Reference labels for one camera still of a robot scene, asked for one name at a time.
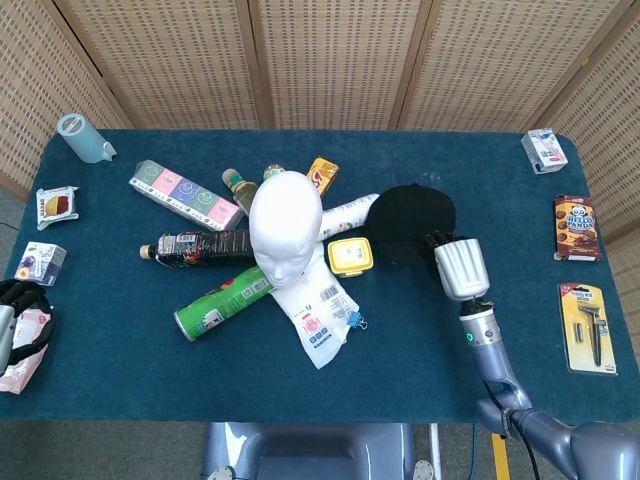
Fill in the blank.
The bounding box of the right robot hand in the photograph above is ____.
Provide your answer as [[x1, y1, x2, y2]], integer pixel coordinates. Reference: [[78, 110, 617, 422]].
[[423, 229, 491, 302]]

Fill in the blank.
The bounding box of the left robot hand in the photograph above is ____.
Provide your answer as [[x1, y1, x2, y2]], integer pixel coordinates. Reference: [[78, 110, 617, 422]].
[[0, 279, 55, 377]]

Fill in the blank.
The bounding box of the pink plastic packet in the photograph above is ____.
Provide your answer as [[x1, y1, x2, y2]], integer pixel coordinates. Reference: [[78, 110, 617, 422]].
[[0, 307, 55, 396]]

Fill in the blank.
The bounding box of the black baseball cap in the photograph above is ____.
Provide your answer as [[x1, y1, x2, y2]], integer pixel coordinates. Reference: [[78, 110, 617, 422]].
[[363, 183, 457, 266]]

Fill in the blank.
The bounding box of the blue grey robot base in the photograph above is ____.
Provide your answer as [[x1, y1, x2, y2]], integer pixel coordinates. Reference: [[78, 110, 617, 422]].
[[202, 422, 416, 480]]

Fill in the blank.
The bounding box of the white mannequin head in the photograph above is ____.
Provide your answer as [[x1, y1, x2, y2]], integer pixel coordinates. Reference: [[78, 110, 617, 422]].
[[248, 170, 334, 292]]

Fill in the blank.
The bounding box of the purple white small box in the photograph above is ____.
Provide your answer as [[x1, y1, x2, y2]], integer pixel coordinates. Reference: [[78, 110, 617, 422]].
[[13, 241, 68, 287]]

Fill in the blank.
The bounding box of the white snack packet red print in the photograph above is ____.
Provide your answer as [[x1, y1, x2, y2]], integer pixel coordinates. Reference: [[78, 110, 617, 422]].
[[35, 185, 80, 232]]

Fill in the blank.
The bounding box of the yellow lid green tub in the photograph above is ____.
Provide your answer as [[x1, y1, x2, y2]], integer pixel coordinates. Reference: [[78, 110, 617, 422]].
[[327, 236, 375, 279]]

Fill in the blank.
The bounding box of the brown Hello Panda box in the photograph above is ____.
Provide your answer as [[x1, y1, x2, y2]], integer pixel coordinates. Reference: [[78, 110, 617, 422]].
[[553, 194, 603, 263]]

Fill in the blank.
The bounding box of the white drink bottle yellow cap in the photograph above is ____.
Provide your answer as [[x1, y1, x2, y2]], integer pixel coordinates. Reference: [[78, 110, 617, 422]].
[[317, 193, 381, 241]]

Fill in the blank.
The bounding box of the white blue red box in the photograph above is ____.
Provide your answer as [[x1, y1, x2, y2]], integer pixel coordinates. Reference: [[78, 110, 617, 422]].
[[520, 128, 570, 176]]

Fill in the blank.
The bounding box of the blue felt table mat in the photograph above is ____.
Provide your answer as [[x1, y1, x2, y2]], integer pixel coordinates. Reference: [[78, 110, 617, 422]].
[[0, 128, 632, 426]]

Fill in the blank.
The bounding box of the yellow razor blister pack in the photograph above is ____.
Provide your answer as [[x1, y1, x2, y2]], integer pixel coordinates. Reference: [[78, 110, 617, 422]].
[[557, 282, 619, 376]]

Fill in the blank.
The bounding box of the white printed plastic bag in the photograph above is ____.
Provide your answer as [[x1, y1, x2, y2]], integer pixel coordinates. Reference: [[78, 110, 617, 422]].
[[269, 269, 362, 371]]

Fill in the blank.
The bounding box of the light blue plastic pitcher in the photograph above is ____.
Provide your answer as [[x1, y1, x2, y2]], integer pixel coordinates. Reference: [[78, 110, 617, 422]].
[[56, 113, 118, 165]]

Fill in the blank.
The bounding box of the dark tea bottle black label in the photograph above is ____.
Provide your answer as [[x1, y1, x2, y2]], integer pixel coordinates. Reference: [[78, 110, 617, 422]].
[[139, 229, 257, 270]]

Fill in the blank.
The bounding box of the white table leg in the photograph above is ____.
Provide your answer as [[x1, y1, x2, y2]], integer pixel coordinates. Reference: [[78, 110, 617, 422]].
[[428, 423, 444, 480]]

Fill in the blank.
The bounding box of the multicolour tissue pack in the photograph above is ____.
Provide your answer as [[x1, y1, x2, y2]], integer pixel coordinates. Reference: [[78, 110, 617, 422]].
[[128, 159, 245, 232]]

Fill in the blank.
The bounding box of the green chips can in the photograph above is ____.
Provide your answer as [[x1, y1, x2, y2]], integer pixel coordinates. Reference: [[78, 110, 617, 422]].
[[173, 265, 275, 343]]

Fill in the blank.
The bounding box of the small brown bottle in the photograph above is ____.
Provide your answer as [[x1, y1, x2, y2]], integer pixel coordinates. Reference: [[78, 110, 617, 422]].
[[221, 168, 260, 217]]

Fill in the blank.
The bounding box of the woven bamboo folding screen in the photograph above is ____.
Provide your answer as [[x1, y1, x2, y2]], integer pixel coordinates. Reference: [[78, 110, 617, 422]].
[[0, 0, 640, 246]]

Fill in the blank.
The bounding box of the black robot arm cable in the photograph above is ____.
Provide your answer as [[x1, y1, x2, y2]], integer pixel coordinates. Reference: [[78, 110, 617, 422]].
[[492, 384, 542, 480]]

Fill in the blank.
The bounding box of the thin blue cable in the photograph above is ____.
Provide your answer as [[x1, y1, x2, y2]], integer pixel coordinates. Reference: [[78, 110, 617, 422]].
[[467, 424, 479, 480]]

